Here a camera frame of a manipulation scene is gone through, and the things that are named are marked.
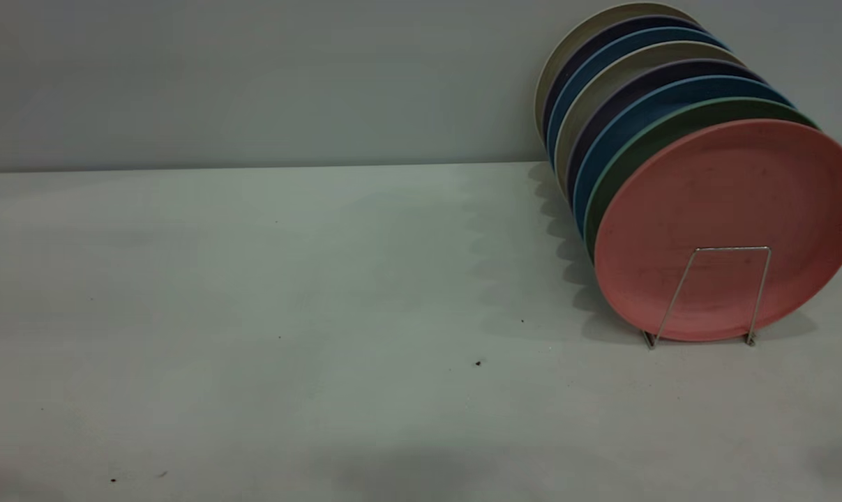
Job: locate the pink round plate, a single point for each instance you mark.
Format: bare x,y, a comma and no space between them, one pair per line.
734,202

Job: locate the beige round plate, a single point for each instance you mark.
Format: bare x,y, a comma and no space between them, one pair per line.
588,28
623,70

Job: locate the blue round plate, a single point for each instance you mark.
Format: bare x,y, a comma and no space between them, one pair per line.
672,94
644,37

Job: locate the purple round plate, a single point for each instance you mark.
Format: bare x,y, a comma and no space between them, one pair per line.
644,22
672,72

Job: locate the green round plate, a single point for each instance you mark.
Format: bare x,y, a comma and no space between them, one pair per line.
672,120

